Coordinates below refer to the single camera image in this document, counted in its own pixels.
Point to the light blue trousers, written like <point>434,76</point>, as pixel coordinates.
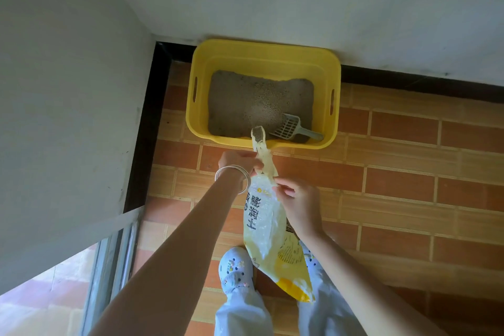
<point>275,314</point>

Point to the metal sliding door frame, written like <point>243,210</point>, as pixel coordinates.
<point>108,272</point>

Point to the yellow plastic litter box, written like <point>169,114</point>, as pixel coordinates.
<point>263,91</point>

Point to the person's right hand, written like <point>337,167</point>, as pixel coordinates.
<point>301,205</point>

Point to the grey cat litter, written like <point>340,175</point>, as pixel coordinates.
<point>258,103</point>

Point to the person's right thumb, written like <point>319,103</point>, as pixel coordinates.
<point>284,191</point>

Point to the person's left hand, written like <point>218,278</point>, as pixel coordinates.
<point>236,159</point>

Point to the person's right forearm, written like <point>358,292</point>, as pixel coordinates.
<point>366,288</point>

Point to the yellow white cat litter bag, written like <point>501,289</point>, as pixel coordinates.
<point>271,229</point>

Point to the person's left thumb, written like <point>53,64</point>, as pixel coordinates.
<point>258,164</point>

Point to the grey plastic litter scoop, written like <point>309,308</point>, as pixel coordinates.
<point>293,129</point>

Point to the person's left forearm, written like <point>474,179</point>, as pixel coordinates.
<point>173,261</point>

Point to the white decorated left shoe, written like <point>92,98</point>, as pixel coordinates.
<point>235,270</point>

